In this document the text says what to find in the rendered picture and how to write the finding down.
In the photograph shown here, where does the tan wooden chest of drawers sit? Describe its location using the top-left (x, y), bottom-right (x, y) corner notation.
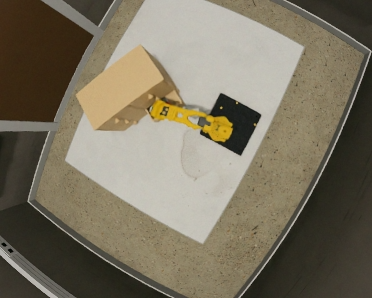
top-left (76, 44), bottom-right (180, 131)

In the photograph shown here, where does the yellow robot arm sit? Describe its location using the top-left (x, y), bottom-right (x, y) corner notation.
top-left (154, 103), bottom-right (232, 142)

